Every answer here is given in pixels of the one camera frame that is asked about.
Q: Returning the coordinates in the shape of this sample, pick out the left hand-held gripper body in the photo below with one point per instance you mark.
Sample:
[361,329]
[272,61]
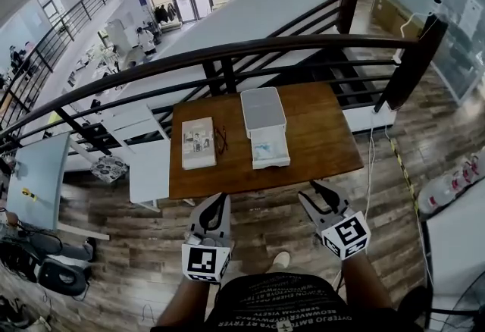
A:
[202,262]

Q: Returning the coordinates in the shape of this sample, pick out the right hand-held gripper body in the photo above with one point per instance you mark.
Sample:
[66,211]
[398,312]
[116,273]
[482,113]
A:
[346,233]

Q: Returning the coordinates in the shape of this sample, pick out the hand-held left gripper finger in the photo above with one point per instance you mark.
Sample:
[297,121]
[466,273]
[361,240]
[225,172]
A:
[197,217]
[224,220]

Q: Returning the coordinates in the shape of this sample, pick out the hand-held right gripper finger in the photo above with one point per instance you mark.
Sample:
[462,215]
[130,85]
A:
[313,211]
[335,201]

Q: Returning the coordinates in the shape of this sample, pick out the white and blue cloth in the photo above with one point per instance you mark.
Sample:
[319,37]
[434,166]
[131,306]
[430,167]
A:
[265,151]

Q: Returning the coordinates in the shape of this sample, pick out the white drawer box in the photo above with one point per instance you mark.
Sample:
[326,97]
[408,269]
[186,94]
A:
[263,110]

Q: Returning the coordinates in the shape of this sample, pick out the person's left forearm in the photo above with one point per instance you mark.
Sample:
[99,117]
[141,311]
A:
[182,302]

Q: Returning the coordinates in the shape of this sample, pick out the person's right forearm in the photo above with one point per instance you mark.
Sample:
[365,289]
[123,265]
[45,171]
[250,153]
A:
[363,281]

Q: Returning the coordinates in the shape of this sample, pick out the cardboard box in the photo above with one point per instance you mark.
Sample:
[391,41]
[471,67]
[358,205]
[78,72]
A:
[394,16]

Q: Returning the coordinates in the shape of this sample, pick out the person's beige shoe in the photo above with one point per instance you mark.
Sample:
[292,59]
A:
[279,261]

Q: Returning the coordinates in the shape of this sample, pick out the white chair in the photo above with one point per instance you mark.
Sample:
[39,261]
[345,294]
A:
[148,167]

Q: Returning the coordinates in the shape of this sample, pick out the wooden table black legs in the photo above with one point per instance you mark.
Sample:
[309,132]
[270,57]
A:
[318,133]

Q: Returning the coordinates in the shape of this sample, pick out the pale book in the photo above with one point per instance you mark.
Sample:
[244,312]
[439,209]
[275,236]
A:
[199,145]

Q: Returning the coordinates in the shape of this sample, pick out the yellow black floor tape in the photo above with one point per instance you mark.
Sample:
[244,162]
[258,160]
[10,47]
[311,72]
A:
[404,175]

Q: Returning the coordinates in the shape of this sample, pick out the dark-framed glasses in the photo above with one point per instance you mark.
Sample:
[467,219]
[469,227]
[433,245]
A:
[221,141]

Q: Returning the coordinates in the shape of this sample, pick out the person's black printed shirt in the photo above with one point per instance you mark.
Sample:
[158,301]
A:
[280,304]

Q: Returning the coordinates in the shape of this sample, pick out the black standing fan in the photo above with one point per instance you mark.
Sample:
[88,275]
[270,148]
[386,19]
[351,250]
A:
[415,302]

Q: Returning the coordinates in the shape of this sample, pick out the clear water jug red label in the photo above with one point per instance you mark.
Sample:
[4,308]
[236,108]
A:
[463,176]
[478,163]
[437,196]

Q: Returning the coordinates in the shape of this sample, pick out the floral cushion stool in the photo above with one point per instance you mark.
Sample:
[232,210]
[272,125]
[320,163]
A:
[109,169]

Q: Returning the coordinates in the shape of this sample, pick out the white desk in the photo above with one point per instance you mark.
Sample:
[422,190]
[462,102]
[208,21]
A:
[458,247]

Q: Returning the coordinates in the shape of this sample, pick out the black office chair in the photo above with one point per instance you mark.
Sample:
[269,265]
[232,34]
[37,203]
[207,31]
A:
[62,277]

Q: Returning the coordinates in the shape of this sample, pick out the dark curved railing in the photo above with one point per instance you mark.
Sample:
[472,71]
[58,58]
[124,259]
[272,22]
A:
[413,69]

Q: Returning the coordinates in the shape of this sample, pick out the glass top desk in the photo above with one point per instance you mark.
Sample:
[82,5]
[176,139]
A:
[36,167]

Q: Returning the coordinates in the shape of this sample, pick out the small yellow tool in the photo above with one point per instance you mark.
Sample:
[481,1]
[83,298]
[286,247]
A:
[29,194]

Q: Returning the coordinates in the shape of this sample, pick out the grey bag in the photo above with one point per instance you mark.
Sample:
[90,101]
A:
[19,317]

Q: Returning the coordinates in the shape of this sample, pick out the hanging dark coats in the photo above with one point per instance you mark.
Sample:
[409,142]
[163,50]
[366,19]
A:
[164,13]

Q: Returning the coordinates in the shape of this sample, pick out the black balcony railing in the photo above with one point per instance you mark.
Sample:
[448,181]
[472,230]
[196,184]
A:
[68,25]

